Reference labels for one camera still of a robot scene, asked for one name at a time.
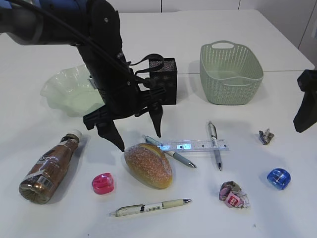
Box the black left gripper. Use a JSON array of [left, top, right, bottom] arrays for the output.
[[83, 62, 166, 152]]

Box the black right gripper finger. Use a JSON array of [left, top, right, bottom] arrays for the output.
[[293, 69, 317, 133]]

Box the sesame bread roll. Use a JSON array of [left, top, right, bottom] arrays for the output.
[[124, 143, 173, 189]]

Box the small paper ball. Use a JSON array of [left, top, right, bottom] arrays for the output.
[[259, 128, 274, 145]]

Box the large paper ball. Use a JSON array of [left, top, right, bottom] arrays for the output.
[[218, 181, 250, 209]]

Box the brown drink bottle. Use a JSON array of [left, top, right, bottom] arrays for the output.
[[18, 129, 82, 204]]

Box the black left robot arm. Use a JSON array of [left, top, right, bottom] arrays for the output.
[[0, 0, 166, 150]]

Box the teal white pen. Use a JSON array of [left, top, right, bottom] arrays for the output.
[[142, 135, 197, 168]]

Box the black pen holder box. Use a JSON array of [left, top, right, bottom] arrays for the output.
[[135, 54, 177, 105]]

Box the blue pencil sharpener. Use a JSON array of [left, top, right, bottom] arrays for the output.
[[266, 168, 291, 190]]

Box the pink pencil sharpener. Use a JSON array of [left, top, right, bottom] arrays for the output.
[[92, 173, 115, 195]]

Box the green ruffled glass plate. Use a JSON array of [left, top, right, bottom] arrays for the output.
[[40, 64, 105, 117]]

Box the grey white pen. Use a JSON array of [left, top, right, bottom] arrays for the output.
[[208, 121, 222, 171]]

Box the green woven plastic basket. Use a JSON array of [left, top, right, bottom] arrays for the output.
[[200, 40, 264, 105]]

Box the cream white pen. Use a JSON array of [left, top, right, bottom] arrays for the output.
[[110, 199, 192, 217]]

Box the clear plastic ruler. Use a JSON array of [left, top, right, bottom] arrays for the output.
[[159, 139, 229, 153]]

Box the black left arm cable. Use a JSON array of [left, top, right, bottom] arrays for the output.
[[9, 0, 164, 90]]

